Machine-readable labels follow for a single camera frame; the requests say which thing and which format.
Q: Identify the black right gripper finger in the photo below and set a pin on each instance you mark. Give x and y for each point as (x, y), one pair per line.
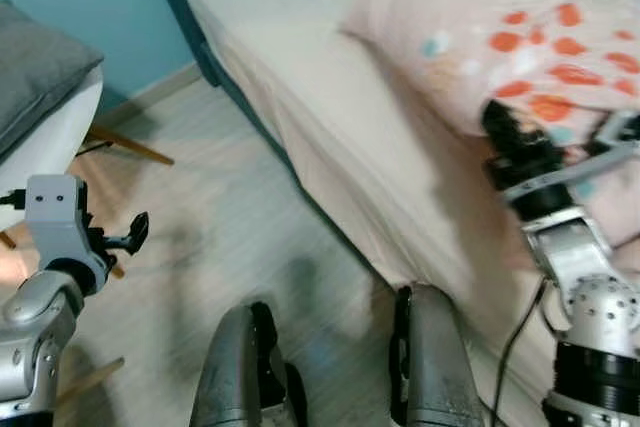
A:
(505, 125)

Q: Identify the bed with cream sheet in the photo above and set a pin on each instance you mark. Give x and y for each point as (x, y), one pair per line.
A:
(340, 137)

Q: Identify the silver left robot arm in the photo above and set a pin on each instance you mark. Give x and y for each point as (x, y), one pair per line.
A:
(35, 327)

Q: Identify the pink pillow with orange flowers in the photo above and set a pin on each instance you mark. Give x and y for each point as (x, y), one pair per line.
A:
(560, 42)

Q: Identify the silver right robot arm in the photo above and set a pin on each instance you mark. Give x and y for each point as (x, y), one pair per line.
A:
(600, 307)

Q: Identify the grey seat cushion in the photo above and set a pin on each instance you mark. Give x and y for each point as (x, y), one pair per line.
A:
(35, 72)

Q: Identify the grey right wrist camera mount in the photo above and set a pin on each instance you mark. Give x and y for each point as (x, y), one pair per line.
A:
(575, 175)

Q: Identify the white chair with wooden legs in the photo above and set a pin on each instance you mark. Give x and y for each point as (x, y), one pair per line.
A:
(50, 147)

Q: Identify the grey robot right leg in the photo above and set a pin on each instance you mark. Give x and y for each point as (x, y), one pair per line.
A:
(440, 367)

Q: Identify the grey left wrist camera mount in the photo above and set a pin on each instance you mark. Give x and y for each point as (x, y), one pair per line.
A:
(55, 217)

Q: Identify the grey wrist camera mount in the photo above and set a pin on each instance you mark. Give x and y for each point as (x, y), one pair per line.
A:
(575, 175)
(55, 217)

